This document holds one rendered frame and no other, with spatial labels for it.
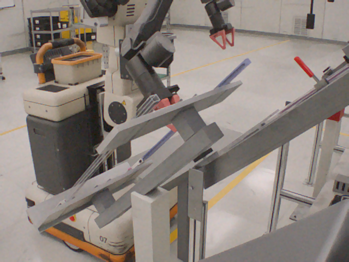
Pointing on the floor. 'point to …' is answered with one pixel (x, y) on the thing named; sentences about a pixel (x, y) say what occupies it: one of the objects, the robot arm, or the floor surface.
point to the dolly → (41, 39)
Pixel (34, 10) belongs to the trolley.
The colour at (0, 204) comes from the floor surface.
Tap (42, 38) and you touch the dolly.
